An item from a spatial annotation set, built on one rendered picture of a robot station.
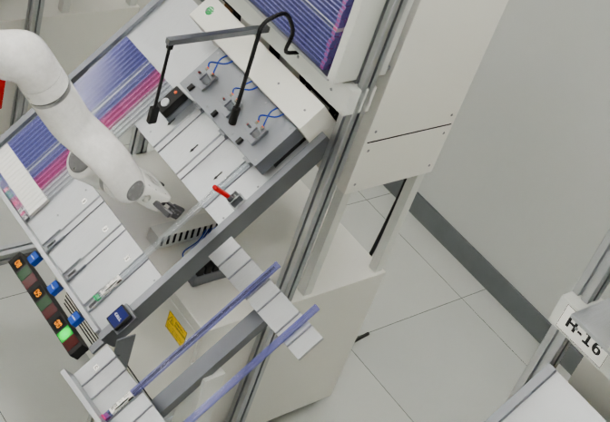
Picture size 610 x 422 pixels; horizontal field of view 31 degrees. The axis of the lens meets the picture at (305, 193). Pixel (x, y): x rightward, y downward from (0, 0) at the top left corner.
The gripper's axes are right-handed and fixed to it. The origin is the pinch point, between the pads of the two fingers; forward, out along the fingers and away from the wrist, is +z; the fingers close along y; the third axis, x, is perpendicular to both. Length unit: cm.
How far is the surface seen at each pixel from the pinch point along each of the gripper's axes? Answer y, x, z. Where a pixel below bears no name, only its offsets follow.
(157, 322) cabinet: 8, 36, 44
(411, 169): -10, -41, 57
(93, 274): 6.4, 28.0, 6.2
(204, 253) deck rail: -10.0, 4.4, 11.4
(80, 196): 27.1, 19.2, 7.7
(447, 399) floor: -25, 13, 160
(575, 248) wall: -12, -55, 181
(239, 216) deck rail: -10.0, -7.7, 11.5
